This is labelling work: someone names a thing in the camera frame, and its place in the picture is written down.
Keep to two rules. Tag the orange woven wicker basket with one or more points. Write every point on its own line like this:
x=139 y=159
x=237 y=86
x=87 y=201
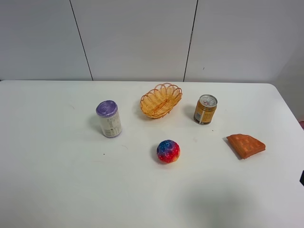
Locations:
x=159 y=101

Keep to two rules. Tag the orange waffle bakery piece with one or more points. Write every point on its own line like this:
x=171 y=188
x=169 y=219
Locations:
x=245 y=145

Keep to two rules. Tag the colourful galaxy ball bun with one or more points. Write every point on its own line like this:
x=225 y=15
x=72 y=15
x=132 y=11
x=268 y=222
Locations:
x=168 y=151

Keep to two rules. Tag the purple lidded white canister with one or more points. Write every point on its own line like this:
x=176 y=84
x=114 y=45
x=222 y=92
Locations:
x=108 y=114

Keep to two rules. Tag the gold drink can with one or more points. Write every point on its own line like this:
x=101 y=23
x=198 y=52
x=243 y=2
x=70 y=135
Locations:
x=205 y=109

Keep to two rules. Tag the black object at right edge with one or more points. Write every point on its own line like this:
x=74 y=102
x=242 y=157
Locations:
x=302 y=178

